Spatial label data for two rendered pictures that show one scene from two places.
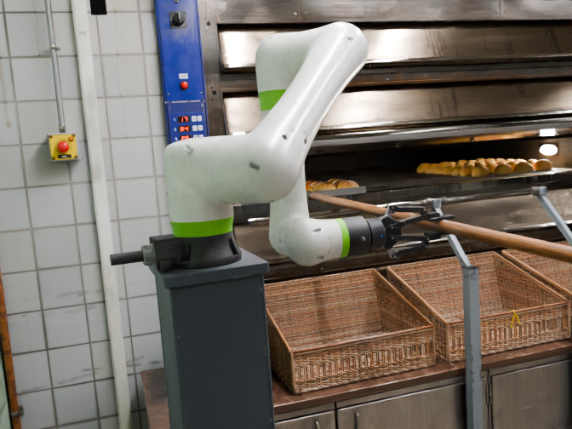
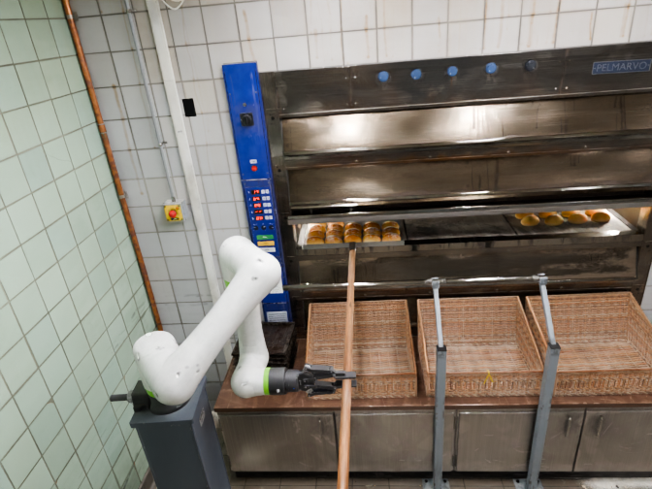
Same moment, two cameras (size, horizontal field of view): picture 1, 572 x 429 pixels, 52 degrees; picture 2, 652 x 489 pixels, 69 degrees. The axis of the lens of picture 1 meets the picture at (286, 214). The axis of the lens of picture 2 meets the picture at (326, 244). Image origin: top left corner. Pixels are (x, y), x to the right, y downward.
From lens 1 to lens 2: 1.24 m
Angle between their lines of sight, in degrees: 28
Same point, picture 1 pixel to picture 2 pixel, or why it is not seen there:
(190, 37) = (256, 132)
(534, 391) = (497, 427)
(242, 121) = (301, 191)
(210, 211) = not seen: hidden behind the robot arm
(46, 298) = (178, 296)
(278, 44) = (226, 255)
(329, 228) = (255, 381)
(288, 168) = (177, 396)
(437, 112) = (476, 184)
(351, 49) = (255, 287)
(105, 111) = (202, 184)
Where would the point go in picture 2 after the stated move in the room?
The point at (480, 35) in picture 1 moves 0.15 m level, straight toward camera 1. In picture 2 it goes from (534, 113) to (522, 119)
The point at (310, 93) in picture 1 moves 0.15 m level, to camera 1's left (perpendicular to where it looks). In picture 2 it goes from (210, 331) to (168, 324)
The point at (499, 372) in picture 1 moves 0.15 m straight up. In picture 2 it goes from (466, 411) to (468, 388)
